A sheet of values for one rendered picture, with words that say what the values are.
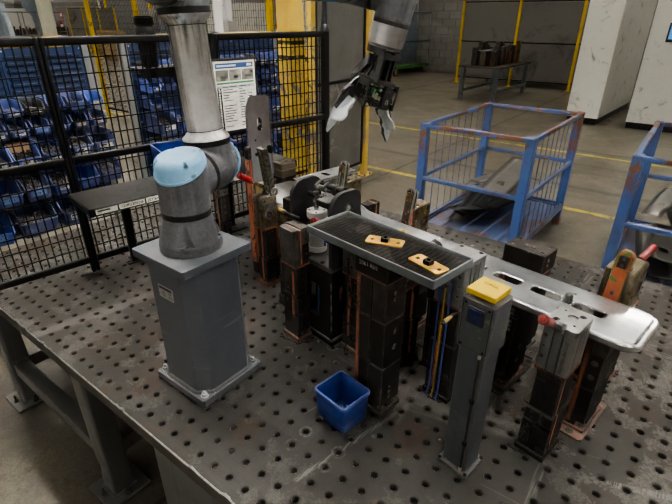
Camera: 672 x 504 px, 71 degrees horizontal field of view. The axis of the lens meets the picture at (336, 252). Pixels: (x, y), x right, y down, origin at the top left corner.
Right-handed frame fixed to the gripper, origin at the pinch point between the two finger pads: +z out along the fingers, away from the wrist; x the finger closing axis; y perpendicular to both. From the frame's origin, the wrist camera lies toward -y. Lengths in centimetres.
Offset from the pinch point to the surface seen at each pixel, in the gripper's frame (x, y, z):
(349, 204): 7.3, -8.4, 21.1
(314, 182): 1.8, -24.1, 22.3
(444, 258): 13.6, 29.4, 14.0
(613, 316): 55, 41, 20
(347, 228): 0.2, 8.9, 19.5
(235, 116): -9, -111, 31
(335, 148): 133, -339, 111
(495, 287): 16.4, 42.5, 11.7
